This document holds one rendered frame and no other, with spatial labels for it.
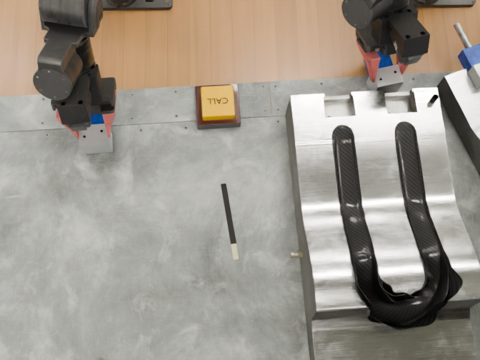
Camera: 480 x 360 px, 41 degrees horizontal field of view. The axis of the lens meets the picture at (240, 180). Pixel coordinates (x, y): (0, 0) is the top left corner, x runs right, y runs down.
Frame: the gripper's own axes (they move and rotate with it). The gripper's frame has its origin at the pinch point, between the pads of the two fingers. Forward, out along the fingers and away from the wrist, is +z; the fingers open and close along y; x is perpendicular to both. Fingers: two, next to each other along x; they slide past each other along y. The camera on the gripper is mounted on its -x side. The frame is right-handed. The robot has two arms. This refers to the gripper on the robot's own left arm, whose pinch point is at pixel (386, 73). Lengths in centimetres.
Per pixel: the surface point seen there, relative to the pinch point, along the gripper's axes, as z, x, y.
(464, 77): 1.4, -4.1, 13.6
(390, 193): 8.0, -21.5, -7.4
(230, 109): 0.8, 0.5, -29.4
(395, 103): 1.9, -6.6, -0.8
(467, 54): -1.6, -1.6, 14.9
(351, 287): 10.2, -36.0, -19.3
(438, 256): 10.9, -33.8, -4.2
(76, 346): 21, -27, -64
